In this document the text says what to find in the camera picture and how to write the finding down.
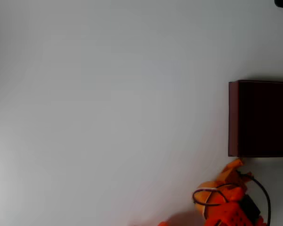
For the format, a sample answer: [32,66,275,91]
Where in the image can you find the dark red box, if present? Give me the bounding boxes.
[228,80,283,158]

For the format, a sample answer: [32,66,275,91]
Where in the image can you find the black servo cable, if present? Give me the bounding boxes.
[246,175,272,226]

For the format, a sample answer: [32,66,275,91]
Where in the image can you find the black red white wire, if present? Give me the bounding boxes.
[192,184,229,207]

